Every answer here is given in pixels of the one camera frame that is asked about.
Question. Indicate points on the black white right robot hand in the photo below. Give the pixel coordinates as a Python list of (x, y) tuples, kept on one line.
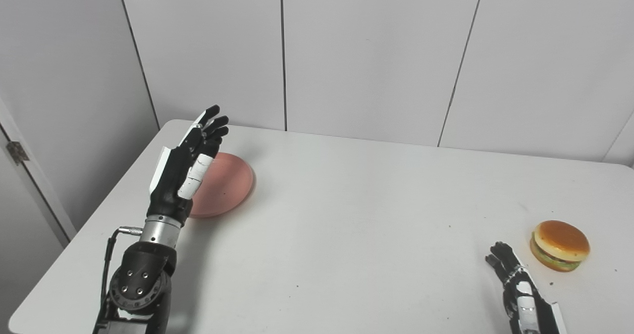
[(542, 319)]

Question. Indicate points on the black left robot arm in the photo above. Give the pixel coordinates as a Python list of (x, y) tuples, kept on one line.
[(141, 279)]

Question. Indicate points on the toy hamburger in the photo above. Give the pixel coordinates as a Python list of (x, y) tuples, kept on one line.
[(562, 240)]

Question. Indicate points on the metal door hinge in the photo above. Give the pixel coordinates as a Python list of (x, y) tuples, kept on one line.
[(17, 152)]

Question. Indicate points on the pink plastic plate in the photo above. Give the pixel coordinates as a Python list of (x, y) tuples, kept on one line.
[(225, 185)]

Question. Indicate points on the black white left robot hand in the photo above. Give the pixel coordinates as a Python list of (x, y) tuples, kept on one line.
[(171, 180)]

